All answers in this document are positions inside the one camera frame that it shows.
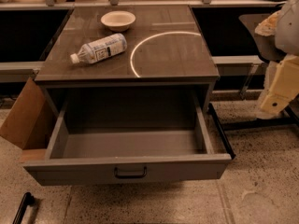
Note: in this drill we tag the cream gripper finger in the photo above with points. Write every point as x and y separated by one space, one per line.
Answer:
284 87

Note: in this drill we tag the black drawer handle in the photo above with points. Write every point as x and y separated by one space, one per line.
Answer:
130 174

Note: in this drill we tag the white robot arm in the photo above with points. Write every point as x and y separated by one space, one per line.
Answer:
287 30

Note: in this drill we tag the white ceramic bowl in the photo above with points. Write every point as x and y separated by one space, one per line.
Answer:
118 21

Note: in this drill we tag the grey open top drawer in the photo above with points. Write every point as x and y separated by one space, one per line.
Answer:
164 131

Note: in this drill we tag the clear plastic water bottle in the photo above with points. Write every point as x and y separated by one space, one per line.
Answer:
100 49

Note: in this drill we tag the black drawer side rail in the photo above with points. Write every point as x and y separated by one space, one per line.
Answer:
224 139

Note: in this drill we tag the brown cardboard box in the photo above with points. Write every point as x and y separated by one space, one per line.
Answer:
29 123

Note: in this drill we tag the black bar on floor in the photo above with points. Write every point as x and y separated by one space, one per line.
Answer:
27 200

